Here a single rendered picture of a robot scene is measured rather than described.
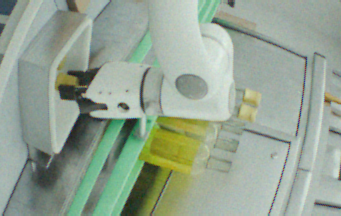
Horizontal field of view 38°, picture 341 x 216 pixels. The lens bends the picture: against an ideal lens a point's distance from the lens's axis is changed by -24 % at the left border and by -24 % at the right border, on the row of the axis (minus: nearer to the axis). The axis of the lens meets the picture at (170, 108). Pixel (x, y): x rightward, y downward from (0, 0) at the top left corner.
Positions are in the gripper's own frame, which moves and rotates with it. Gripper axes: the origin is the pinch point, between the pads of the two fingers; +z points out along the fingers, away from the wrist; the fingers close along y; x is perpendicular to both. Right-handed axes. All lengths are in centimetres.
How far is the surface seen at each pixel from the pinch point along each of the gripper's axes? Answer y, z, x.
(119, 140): 8.5, -2.8, -19.7
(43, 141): -9.0, 5.0, -6.8
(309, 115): 54, -39, -46
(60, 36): -0.7, 0.3, 11.6
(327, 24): 614, -35, -322
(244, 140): 36, -21, -41
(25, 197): -19.4, 9.3, -14.7
